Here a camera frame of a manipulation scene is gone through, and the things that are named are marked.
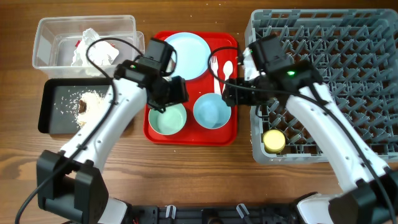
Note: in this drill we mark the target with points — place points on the mint green bowl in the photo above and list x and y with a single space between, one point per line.
170 122

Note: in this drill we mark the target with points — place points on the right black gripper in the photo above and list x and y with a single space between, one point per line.
232 96

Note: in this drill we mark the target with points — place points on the black waste tray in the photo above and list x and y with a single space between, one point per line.
50 120

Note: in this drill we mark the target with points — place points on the grey dishwasher rack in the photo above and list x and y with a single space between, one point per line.
355 51

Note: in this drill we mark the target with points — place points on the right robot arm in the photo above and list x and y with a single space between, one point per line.
369 185

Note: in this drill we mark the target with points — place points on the blue bowl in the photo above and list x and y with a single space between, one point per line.
211 112

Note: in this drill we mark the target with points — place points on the red serving tray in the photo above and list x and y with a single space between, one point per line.
192 133

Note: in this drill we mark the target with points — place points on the white plastic spoon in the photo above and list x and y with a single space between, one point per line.
227 69

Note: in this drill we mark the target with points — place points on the rice and food leftovers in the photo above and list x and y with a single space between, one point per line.
82 106

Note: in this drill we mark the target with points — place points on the clear plastic bin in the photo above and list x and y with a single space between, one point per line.
56 39

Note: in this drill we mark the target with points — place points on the yellow cup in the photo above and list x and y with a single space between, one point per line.
274 141

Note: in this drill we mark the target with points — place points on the white plastic fork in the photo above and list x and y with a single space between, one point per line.
214 68

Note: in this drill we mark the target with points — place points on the white paper waste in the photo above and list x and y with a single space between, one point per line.
102 53

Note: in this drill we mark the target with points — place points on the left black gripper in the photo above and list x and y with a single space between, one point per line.
181 94

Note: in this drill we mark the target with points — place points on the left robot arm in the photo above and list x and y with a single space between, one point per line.
70 182

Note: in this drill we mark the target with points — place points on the light blue plate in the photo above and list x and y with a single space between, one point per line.
192 55

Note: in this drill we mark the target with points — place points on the black mounting rail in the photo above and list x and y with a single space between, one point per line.
238 214

